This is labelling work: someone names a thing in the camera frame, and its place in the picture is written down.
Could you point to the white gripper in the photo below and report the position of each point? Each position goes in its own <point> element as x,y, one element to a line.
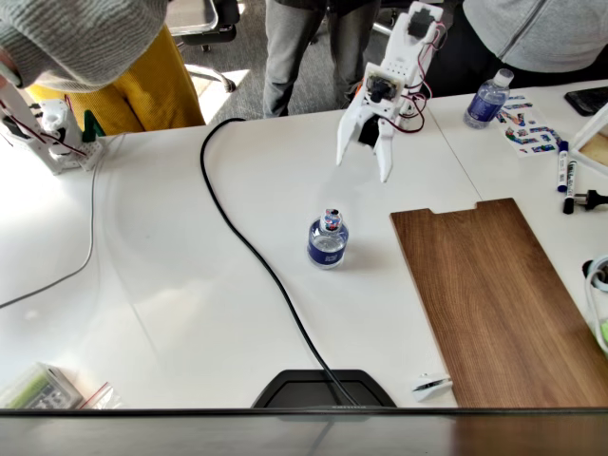
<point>367,134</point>

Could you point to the blue label bottle sticker cap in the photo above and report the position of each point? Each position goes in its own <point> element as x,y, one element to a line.
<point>328,247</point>

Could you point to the white leader arm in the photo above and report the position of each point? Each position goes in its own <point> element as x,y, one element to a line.
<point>57,123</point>

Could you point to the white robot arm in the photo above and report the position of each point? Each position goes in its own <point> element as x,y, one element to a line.
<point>408,43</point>

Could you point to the water bottle with plain cap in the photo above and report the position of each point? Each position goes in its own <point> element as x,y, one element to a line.
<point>484,107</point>

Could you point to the person's bare hand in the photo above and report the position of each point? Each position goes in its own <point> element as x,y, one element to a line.
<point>5,64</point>

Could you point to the chrome office chair base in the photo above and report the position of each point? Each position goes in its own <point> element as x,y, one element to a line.
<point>387,28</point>

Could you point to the person in grey trousers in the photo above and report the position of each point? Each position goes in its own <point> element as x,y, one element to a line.
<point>285,57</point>

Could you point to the colourful sticker sheet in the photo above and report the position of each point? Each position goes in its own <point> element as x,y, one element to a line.
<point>527,128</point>

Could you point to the blue whiteboard marker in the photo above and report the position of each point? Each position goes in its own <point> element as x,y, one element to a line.
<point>562,166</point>

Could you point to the black office chair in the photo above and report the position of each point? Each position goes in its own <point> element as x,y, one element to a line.
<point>214,19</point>

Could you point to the person in grey hoodie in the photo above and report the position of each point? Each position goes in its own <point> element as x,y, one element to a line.
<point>532,28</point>

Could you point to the brown wooden board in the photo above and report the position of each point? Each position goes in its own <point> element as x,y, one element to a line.
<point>494,304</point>

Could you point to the black whiteboard marker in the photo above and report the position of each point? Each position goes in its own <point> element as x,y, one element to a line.
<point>570,187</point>

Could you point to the person in yellow trousers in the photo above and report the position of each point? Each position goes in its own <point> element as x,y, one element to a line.
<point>157,95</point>

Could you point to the white framed wooden tray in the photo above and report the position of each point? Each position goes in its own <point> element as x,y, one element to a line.
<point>586,138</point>

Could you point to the black smartphone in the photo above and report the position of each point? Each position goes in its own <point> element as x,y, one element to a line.
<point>589,100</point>

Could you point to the black power plug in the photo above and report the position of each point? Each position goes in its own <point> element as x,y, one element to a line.
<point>591,198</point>

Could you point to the black monitor stand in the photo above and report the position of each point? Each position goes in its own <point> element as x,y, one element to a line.
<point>304,392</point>

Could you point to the white plastic tray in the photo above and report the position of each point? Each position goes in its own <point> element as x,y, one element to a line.
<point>590,294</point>

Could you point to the round dark desk grommet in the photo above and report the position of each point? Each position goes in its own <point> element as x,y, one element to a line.
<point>603,276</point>

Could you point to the green table clamp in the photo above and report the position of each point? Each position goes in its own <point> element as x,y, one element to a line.
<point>92,128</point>

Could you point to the black computer monitor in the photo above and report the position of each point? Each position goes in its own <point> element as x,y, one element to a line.
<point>190,434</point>

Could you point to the clear zip bag red seal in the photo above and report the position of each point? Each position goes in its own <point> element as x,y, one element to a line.
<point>102,399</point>

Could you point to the wrist camera on white mount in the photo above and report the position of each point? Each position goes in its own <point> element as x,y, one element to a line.
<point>380,90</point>

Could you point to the white clamp bracket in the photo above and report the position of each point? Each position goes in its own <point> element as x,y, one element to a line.
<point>430,387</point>

